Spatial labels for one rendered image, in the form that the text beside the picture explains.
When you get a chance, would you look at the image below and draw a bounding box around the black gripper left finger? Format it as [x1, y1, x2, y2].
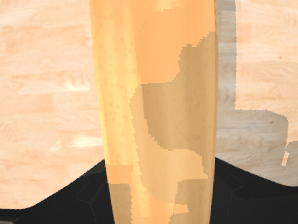
[0, 159, 114, 224]

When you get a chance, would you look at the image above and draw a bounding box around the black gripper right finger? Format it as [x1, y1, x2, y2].
[209, 157, 298, 224]

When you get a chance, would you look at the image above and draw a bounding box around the wooden board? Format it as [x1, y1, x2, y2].
[89, 0, 220, 224]

